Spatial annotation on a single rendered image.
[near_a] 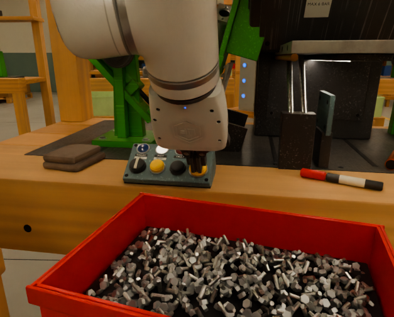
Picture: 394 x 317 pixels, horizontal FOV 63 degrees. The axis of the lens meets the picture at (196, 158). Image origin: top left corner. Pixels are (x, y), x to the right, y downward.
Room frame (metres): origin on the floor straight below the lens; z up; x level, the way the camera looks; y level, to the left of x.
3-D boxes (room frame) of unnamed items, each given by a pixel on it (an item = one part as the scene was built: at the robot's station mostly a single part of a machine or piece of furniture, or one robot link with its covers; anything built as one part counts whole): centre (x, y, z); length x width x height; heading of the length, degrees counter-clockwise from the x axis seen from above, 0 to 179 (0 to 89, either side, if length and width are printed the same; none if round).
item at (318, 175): (0.51, -0.24, 0.91); 0.13 x 0.02 x 0.02; 58
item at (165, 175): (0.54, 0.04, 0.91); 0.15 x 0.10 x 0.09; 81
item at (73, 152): (0.62, 0.25, 0.91); 0.10 x 0.08 x 0.03; 162
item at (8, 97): (8.71, 5.10, 0.22); 1.20 x 0.81 x 0.44; 1
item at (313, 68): (0.92, -0.32, 1.07); 0.30 x 0.18 x 0.34; 81
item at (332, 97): (0.63, -0.25, 0.97); 0.10 x 0.02 x 0.14; 171
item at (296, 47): (0.69, -0.25, 1.11); 0.39 x 0.16 x 0.03; 171
